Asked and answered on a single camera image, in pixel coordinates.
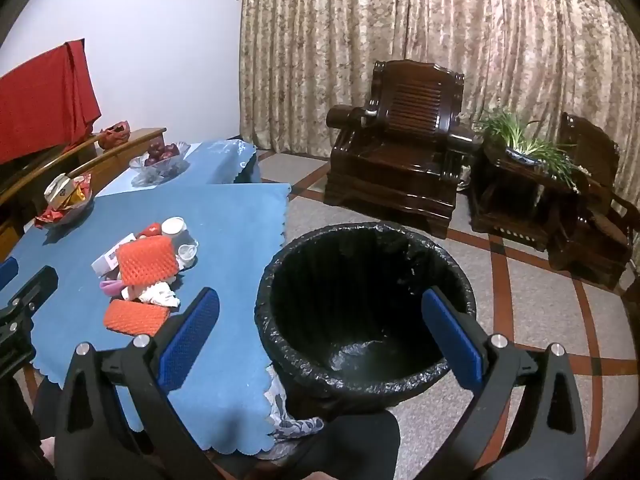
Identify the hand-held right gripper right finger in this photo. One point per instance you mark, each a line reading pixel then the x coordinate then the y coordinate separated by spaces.
pixel 450 330

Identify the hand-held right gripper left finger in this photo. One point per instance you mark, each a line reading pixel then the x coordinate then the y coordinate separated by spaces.
pixel 192 330

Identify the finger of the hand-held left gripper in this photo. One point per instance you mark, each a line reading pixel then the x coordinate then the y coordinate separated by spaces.
pixel 7 272
pixel 37 285

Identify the white tissue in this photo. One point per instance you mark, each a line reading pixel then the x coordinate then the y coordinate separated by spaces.
pixel 160 294

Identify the small orange foam net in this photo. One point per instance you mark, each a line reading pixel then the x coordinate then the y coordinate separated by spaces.
pixel 135 316

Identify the white box with blue label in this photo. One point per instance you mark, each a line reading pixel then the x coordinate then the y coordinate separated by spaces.
pixel 106 262

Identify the clear plastic cup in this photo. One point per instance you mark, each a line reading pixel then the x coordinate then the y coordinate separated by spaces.
pixel 187 252

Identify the large orange foam net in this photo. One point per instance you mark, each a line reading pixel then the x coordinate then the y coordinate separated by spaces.
pixel 147 260

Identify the white paper cup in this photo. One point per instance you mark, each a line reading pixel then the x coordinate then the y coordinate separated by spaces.
pixel 173 227

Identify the red plastic bag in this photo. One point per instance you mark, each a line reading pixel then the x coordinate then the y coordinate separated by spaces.
pixel 150 230

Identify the black-lined trash bin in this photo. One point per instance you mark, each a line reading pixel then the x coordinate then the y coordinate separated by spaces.
pixel 350 285

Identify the glass snack bowl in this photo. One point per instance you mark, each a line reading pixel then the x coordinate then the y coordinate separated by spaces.
pixel 65 212

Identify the white and gold carton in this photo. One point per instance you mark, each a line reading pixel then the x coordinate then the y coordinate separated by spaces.
pixel 57 190

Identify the black television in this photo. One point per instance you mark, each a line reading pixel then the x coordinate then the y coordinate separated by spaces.
pixel 30 170

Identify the floral cloth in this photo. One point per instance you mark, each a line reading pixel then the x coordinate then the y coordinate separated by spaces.
pixel 280 400

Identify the person's dark trousers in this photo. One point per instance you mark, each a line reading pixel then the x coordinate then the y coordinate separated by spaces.
pixel 360 445

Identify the dark wooden side table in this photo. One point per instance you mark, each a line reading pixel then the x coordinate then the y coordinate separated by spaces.
pixel 510 195

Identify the glass fruit bowl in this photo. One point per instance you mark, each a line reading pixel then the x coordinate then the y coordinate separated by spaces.
pixel 150 175

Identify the light blue patterned tablecloth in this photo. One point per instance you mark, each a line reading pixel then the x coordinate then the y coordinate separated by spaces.
pixel 215 165

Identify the red gift bag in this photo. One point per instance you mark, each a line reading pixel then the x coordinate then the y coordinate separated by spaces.
pixel 115 135

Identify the dark wooden armchair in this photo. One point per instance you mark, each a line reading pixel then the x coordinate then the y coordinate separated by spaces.
pixel 400 160
pixel 595 240

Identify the red cloth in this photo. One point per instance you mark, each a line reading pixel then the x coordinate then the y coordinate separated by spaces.
pixel 45 100

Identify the heap of red fruit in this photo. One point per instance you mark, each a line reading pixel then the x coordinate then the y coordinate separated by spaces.
pixel 160 151

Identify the blue and white plant pot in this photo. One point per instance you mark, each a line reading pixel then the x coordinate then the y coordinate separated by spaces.
pixel 525 157

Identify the green potted plant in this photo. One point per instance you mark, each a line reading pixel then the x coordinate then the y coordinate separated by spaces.
pixel 510 130

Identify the beige patterned curtain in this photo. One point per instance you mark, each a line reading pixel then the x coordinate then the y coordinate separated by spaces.
pixel 350 35

